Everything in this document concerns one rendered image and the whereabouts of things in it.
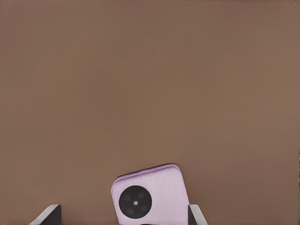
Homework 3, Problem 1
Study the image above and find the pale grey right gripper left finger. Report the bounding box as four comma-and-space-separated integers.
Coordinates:
29, 204, 62, 225

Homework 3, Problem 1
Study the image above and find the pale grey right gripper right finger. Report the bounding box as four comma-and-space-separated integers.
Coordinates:
188, 204, 208, 225

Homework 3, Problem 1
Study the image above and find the lilac phone with round camera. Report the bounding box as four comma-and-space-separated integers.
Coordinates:
111, 163, 196, 225

